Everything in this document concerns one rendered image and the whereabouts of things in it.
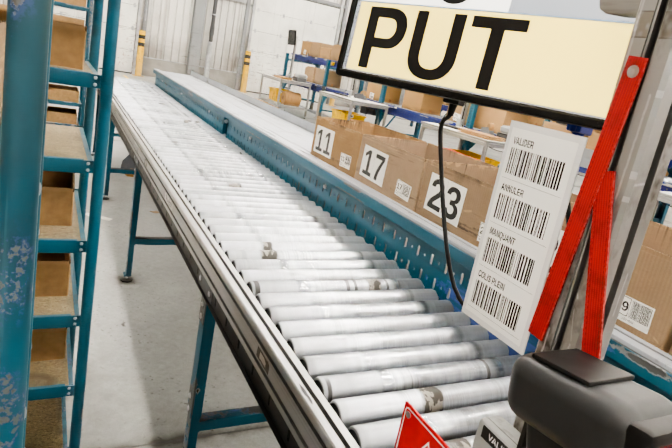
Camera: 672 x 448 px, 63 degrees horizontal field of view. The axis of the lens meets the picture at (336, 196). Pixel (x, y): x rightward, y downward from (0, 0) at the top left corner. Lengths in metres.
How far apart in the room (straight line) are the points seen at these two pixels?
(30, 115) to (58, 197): 1.09
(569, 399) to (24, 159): 0.42
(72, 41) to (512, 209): 1.17
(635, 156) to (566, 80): 0.18
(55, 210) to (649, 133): 1.36
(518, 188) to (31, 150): 0.40
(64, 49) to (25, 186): 1.03
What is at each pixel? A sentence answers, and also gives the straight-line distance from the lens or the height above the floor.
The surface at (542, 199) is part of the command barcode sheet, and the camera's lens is 0.50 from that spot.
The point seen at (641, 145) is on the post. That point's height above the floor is 1.25.
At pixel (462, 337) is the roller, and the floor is 0.74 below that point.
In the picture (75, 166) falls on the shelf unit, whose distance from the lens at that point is 1.40.
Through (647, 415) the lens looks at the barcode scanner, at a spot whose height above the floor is 1.09.
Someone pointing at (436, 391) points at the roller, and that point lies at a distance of 1.03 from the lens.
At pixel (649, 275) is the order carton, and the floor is 1.00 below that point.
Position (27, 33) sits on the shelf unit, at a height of 1.24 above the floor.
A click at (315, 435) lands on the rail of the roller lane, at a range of 0.90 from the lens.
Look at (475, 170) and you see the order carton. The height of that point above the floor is 1.03.
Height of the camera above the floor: 1.26
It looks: 13 degrees down
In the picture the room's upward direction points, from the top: 11 degrees clockwise
